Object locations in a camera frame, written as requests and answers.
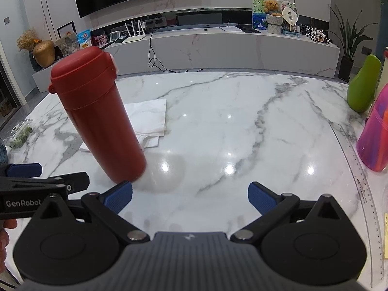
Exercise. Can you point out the pink plastic container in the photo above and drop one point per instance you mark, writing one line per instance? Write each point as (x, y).
(374, 136)

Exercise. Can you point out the white notebook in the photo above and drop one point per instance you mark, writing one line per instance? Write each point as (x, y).
(230, 28)

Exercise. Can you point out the white cloth towel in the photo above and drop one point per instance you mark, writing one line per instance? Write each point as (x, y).
(148, 118)

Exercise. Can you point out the black picture frame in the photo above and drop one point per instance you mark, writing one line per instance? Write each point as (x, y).
(65, 28)

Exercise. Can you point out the clear box of green vegetables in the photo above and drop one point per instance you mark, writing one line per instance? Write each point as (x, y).
(18, 136)

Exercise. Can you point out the black notebook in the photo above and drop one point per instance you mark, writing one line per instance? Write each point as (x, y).
(251, 29)

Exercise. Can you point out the blue patterned cloth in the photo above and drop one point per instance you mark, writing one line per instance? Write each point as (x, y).
(1, 154)

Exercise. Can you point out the dark glass door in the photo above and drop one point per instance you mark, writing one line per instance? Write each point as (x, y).
(4, 97)

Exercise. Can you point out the green plastic vase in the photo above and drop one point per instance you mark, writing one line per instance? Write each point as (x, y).
(362, 88)

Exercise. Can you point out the dark wall socket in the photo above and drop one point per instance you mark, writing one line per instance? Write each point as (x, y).
(367, 50)

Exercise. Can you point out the small white desk clock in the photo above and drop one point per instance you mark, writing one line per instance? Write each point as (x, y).
(114, 35)

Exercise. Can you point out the red thermos bottle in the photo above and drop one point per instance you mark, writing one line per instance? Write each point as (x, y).
(100, 121)

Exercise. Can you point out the person's left hand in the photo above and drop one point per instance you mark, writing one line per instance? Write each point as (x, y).
(4, 236)

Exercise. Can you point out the golden vase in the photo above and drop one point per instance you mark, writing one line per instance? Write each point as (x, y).
(44, 54)

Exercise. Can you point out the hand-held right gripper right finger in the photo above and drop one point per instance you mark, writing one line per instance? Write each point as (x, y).
(260, 197)

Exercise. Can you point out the dried flower bunch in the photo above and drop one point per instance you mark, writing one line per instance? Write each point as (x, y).
(27, 39)

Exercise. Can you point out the clear plastic ruler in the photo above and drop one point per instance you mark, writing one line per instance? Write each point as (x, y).
(363, 188)

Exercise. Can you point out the black and white blocks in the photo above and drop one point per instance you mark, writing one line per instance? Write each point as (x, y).
(315, 33)

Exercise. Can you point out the white round hand fan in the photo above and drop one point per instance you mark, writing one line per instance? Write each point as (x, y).
(289, 15)

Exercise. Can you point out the potted green plant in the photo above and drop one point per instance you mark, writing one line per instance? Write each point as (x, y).
(348, 36)

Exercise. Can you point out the blue snack bag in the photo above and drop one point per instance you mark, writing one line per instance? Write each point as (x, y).
(84, 38)

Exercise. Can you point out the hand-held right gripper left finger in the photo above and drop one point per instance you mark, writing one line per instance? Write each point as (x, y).
(119, 197)

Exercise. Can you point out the grey printed package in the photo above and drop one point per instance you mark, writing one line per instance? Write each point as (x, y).
(68, 46)

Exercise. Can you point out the white marble media cabinet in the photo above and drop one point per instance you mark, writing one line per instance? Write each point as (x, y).
(212, 48)

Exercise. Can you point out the brown teddy bear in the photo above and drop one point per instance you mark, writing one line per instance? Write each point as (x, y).
(271, 6)

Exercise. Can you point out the white router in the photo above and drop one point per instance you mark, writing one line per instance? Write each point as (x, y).
(133, 38)

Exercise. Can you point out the light blue flat box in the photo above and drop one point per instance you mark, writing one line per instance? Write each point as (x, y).
(291, 32)

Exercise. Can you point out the pink snack package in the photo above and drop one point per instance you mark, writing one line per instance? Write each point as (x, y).
(98, 40)

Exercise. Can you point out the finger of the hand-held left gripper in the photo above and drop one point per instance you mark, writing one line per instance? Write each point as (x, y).
(60, 181)
(25, 169)

